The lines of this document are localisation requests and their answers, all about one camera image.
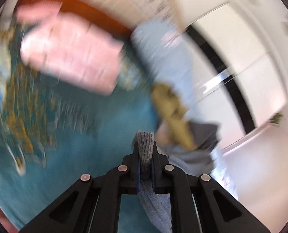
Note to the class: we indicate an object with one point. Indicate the teal floral bed blanket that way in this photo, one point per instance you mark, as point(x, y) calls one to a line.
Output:
point(52, 132)

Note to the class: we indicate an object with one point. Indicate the olive yellow garment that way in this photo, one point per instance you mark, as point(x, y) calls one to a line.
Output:
point(172, 112)

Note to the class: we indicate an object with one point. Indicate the pink fleece folded garment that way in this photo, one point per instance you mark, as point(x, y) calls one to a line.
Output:
point(68, 47)

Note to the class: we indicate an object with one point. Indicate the red-brown wooden headboard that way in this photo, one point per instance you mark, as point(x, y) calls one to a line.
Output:
point(90, 13)

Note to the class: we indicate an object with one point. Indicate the dark grey garment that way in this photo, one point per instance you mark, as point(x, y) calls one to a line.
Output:
point(195, 162)

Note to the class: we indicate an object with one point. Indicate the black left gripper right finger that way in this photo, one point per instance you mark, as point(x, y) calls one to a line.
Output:
point(200, 204)

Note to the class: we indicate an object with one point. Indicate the light blue flower pillow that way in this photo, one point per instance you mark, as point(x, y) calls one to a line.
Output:
point(163, 51)

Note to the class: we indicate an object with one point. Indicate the grey knit sweater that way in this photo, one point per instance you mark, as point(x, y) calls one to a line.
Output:
point(157, 207)

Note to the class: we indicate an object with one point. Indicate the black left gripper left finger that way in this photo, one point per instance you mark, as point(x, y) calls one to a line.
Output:
point(91, 205)

